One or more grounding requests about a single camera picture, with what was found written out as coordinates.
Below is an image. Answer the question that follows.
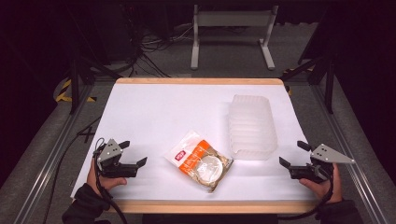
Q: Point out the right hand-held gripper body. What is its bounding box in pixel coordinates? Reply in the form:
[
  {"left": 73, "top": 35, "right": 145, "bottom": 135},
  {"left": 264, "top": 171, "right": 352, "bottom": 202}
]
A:
[{"left": 289, "top": 143, "right": 356, "bottom": 184}]

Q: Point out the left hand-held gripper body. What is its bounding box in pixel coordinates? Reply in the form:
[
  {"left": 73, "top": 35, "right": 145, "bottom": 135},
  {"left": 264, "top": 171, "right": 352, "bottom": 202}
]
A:
[{"left": 96, "top": 138, "right": 139, "bottom": 179}]

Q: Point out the translucent plastic container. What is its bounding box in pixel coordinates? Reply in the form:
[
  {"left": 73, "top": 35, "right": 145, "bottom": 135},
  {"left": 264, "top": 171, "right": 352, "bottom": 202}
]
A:
[{"left": 228, "top": 93, "right": 279, "bottom": 161}]

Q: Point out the orange and white snack packet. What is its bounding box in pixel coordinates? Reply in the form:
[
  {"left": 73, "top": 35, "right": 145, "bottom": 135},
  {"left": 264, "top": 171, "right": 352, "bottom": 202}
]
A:
[{"left": 163, "top": 130, "right": 234, "bottom": 193}]

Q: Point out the person's left hand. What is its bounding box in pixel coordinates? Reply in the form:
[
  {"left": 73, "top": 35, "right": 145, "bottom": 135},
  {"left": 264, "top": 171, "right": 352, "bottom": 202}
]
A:
[{"left": 87, "top": 158, "right": 128, "bottom": 197}]

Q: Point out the person's right hand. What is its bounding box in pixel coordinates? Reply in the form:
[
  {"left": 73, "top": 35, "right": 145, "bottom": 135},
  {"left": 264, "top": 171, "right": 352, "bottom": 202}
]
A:
[{"left": 299, "top": 162, "right": 344, "bottom": 204}]

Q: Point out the black tape cross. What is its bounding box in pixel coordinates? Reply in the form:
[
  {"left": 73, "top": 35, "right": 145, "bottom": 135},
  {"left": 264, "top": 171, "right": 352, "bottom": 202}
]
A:
[{"left": 77, "top": 126, "right": 96, "bottom": 145}]

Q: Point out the yellow and black hazard tape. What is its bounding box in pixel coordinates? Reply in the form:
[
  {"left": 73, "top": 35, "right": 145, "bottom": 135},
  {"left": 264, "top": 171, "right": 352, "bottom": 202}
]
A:
[
  {"left": 281, "top": 66, "right": 314, "bottom": 97},
  {"left": 55, "top": 78, "right": 97, "bottom": 104}
]

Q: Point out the black metal stand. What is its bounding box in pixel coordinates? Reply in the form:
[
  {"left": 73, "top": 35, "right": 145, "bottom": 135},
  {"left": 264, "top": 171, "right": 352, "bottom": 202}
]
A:
[
  {"left": 279, "top": 54, "right": 336, "bottom": 115},
  {"left": 68, "top": 55, "right": 123, "bottom": 116}
]

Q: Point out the person's dark torso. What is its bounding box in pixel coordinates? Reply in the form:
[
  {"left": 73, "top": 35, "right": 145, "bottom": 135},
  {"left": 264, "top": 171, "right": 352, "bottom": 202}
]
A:
[{"left": 142, "top": 213, "right": 279, "bottom": 224}]

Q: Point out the black equipment case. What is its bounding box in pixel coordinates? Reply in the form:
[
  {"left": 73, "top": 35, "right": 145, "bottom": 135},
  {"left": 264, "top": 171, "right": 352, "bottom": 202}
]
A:
[{"left": 74, "top": 0, "right": 139, "bottom": 66}]

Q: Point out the white metal stand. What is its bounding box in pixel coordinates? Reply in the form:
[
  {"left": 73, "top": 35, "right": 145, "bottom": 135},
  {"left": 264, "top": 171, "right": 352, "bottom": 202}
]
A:
[{"left": 190, "top": 4, "right": 279, "bottom": 71}]

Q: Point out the aluminium rail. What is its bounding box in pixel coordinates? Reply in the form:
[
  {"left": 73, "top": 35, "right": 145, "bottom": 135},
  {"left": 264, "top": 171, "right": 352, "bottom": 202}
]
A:
[
  {"left": 310, "top": 83, "right": 390, "bottom": 224},
  {"left": 12, "top": 83, "right": 95, "bottom": 224}
]

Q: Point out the left hand-held gripper cable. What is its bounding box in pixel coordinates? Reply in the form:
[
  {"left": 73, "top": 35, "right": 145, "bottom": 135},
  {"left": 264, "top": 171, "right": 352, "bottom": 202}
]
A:
[{"left": 92, "top": 137, "right": 129, "bottom": 224}]

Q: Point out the hand-held gripper cable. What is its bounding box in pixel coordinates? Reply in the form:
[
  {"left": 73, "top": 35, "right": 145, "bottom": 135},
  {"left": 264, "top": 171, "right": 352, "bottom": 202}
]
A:
[
  {"left": 277, "top": 167, "right": 336, "bottom": 222},
  {"left": 92, "top": 137, "right": 129, "bottom": 224}
]

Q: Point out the right hand-held gripper cable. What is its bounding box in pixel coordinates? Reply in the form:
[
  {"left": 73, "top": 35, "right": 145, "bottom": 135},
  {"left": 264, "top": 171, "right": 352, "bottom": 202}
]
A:
[{"left": 277, "top": 167, "right": 336, "bottom": 222}]

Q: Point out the black floor cable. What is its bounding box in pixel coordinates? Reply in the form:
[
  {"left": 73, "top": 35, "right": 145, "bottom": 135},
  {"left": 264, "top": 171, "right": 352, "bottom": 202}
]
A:
[{"left": 41, "top": 116, "right": 103, "bottom": 224}]

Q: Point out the bundle of floor cables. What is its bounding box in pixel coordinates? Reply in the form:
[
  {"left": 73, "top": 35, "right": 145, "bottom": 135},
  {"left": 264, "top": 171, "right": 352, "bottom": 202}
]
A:
[{"left": 123, "top": 23, "right": 194, "bottom": 78}]

